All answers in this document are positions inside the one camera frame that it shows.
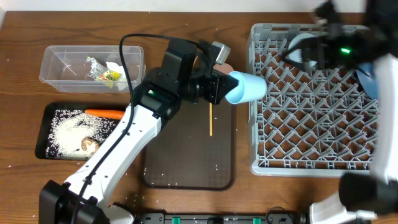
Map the white paper napkin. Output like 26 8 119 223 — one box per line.
106 62 128 92

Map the brown dried mushroom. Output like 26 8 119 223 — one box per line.
81 138 100 155

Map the black rail with green clips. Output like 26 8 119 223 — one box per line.
134 211 310 224

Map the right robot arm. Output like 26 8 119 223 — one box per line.
282 1 397 223

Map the foil snack wrapper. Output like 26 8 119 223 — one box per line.
86 57 114 88

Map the dark brown serving tray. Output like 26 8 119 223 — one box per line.
142 100 236 191

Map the black waste bin tray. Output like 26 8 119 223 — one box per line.
35 101 126 159

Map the light blue plastic cup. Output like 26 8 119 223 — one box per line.
225 71 267 105

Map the dark blue plate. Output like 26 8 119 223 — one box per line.
356 63 379 100

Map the pile of white rice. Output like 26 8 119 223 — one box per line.
46 110 119 161

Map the clear plastic bin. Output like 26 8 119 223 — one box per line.
39 45 129 93

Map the pink plastic cup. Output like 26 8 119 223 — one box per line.
213 63 234 75

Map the orange carrot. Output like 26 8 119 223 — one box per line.
85 110 124 120

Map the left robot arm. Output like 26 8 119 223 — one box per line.
39 37 238 224

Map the light blue plastic bowl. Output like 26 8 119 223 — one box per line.
284 33 316 71

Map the grey plastic dishwasher rack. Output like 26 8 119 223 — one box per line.
246 23 398 179

